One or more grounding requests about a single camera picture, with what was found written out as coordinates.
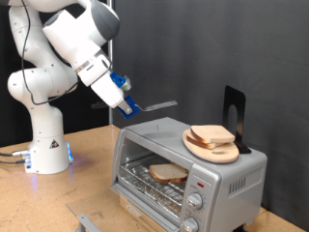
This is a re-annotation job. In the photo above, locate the wrist camera on blue mount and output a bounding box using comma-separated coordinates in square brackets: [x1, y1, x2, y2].
[110, 72, 132, 92]

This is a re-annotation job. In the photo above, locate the round wooden board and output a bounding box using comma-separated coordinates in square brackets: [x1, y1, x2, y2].
[182, 128, 240, 164]

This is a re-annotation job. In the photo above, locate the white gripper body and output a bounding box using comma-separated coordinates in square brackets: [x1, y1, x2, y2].
[90, 72, 125, 109]

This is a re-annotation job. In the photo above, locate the vertical metal pole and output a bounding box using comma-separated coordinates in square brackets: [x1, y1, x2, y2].
[106, 0, 116, 126]

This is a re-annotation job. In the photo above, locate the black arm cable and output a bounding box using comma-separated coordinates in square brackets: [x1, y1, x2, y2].
[19, 0, 80, 106]

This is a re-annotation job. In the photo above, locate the spatula with blue block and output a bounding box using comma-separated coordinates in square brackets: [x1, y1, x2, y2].
[91, 95, 179, 120]

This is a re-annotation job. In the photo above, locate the silver oven knob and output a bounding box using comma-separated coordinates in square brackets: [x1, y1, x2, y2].
[181, 216, 200, 232]
[186, 191, 205, 211]

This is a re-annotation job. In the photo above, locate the black base cable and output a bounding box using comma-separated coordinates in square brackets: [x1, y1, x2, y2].
[0, 148, 32, 158]
[0, 158, 28, 165]

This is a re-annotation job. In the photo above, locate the black metal bookend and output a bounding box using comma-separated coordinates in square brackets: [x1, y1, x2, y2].
[221, 84, 253, 155]

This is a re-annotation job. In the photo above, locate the glass toaster oven door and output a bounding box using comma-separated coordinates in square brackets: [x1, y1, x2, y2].
[66, 183, 182, 232]

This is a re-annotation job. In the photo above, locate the silver toaster oven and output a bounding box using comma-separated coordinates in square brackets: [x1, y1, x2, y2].
[110, 116, 268, 232]

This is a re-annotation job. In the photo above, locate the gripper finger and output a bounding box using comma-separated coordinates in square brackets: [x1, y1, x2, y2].
[119, 101, 133, 115]

